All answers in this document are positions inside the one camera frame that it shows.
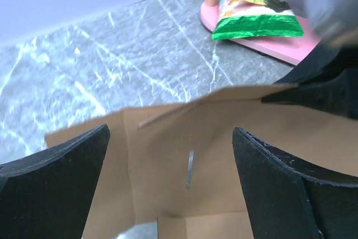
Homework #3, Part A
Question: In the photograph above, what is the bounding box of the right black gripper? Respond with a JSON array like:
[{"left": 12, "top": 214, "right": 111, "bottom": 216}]
[{"left": 261, "top": 0, "right": 357, "bottom": 119}]

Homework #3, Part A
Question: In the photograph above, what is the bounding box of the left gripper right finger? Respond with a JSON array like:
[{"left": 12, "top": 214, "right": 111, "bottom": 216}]
[{"left": 232, "top": 128, "right": 357, "bottom": 239}]

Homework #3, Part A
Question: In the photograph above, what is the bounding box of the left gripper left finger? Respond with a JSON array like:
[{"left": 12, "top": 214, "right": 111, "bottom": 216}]
[{"left": 1, "top": 124, "right": 110, "bottom": 238}]

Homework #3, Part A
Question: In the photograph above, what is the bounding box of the brown cardboard box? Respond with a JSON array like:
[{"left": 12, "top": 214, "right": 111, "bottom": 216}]
[{"left": 45, "top": 85, "right": 357, "bottom": 238}]

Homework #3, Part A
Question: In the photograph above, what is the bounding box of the pink three-tier shelf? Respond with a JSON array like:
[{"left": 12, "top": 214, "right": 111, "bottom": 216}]
[{"left": 200, "top": 0, "right": 319, "bottom": 65}]

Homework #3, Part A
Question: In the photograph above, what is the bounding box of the green chips bag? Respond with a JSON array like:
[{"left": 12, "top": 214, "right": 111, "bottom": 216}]
[{"left": 212, "top": 0, "right": 304, "bottom": 40}]

